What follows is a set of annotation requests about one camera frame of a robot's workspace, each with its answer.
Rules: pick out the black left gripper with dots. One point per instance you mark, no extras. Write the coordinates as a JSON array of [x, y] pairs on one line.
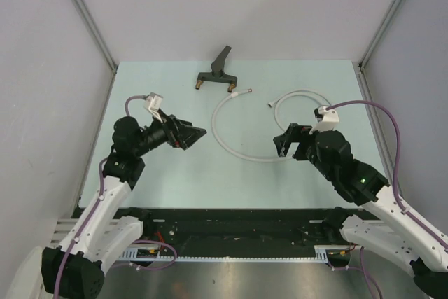
[[180, 133]]

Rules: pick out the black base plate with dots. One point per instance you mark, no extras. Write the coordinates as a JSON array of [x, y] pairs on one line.
[[237, 232]]

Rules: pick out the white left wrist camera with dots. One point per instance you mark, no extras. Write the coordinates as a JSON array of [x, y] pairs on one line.
[[153, 102]]

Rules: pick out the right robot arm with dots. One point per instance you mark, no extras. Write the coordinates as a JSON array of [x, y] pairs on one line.
[[416, 245]]

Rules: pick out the white slotted cable duct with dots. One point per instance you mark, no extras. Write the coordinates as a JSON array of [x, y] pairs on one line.
[[318, 254]]

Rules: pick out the right aluminium corner post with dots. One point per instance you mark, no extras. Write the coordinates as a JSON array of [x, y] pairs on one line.
[[386, 21]]

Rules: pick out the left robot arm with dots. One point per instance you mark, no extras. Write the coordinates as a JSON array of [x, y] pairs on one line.
[[77, 267]]

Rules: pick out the aluminium corner post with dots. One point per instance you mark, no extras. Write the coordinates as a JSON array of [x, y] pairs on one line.
[[386, 21], [93, 30]]

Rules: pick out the aluminium frame rail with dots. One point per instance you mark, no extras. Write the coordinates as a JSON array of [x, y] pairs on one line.
[[65, 225]]

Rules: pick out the dark grey faucet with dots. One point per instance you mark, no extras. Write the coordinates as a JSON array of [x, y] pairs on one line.
[[217, 73]]

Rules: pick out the left aluminium corner post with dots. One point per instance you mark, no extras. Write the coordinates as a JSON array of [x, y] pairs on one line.
[[93, 30]]

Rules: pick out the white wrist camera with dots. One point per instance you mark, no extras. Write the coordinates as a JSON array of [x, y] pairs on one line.
[[153, 102], [327, 119]]

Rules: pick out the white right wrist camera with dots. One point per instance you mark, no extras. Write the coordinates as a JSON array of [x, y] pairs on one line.
[[327, 119]]

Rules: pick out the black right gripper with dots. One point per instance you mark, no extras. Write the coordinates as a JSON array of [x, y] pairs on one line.
[[297, 133]]

